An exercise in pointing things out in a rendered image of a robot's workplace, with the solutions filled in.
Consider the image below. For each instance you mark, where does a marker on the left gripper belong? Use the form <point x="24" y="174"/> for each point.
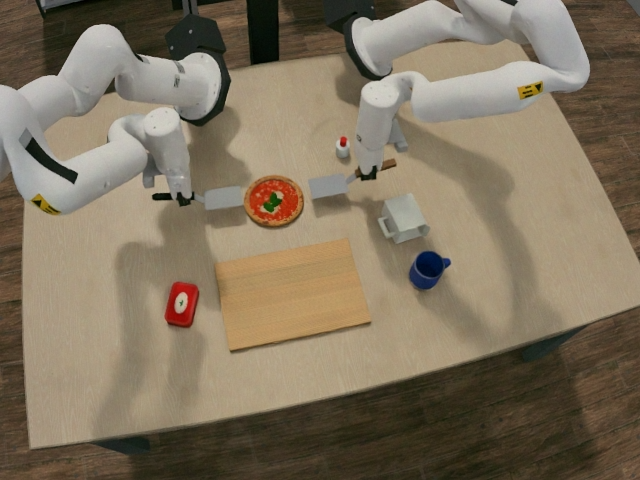
<point x="369" y="159"/>

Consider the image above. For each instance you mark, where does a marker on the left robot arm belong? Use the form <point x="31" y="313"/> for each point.
<point x="546" y="24"/>

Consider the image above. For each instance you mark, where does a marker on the blue ceramic mug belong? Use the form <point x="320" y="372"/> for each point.
<point x="429" y="264"/>

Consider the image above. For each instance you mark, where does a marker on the light wooden cutting board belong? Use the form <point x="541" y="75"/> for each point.
<point x="290" y="294"/>

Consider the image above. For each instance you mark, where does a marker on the margherita pizza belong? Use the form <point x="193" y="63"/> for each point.
<point x="273" y="201"/>

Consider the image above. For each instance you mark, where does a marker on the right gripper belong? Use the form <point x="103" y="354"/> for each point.
<point x="182" y="184"/>

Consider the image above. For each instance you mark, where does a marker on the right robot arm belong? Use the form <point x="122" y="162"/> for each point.
<point x="100" y="54"/>

